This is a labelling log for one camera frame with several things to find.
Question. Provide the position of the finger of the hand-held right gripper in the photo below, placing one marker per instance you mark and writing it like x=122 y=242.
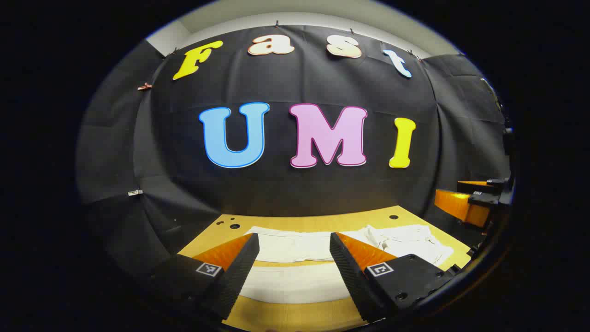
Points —
x=456 y=205
x=474 y=186

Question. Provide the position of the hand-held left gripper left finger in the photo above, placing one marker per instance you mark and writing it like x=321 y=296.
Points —
x=237 y=272

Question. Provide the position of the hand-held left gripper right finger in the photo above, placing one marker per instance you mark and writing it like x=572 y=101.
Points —
x=351 y=272

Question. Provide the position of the white jeans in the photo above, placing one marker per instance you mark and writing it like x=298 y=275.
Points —
x=295 y=246

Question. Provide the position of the black backdrop cloth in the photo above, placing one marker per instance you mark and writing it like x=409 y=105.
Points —
x=276 y=184

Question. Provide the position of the small white metal clip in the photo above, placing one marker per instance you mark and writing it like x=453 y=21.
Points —
x=135 y=192

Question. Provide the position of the small copper clip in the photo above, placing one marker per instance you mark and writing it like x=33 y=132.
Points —
x=144 y=86

